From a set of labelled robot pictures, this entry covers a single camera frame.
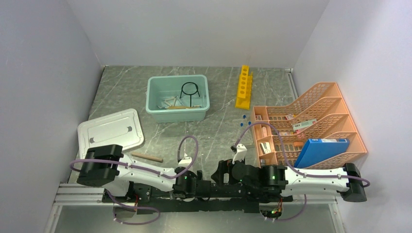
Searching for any orange mesh file organizer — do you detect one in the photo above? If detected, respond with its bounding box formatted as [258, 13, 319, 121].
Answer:
[251, 82, 367, 169]

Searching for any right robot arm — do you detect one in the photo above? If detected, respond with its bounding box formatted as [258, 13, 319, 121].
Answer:
[211, 160, 367, 203]

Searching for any mint green plastic bin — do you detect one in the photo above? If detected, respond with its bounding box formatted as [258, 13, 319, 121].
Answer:
[146, 75, 210, 123]

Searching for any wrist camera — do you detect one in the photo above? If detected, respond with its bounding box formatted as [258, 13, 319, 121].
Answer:
[231, 144, 247, 164]
[178, 157, 192, 168]

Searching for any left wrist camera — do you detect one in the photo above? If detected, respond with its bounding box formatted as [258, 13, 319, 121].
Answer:
[178, 157, 192, 168]

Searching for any white plastic bin lid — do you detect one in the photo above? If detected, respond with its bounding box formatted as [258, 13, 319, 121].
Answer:
[77, 108, 144, 159]

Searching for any wooden dowel rod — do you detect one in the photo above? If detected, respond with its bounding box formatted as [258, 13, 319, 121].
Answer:
[130, 151, 163, 163]

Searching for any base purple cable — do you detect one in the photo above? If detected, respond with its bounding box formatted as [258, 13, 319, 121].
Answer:
[104, 189, 161, 226]

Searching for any amber rubber tubing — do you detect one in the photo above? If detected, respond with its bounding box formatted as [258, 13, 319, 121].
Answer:
[165, 105, 202, 110]

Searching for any white stapler in organizer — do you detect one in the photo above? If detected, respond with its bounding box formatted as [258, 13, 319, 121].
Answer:
[259, 142, 272, 154]

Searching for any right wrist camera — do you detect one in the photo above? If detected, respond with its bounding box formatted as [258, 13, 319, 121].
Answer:
[231, 144, 247, 164]

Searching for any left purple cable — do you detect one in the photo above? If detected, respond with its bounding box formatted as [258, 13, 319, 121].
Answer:
[69, 135, 199, 180]

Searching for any blue binder folder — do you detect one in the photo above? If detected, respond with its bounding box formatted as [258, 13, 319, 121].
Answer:
[294, 138, 350, 168]

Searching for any black wire ring stand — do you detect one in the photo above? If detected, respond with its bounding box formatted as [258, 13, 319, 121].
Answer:
[179, 82, 200, 107]

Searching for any yellow test tube rack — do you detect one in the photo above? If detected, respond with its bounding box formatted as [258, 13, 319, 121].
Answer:
[235, 65, 253, 110]

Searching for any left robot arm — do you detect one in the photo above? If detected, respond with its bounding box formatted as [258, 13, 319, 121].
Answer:
[72, 145, 211, 202]

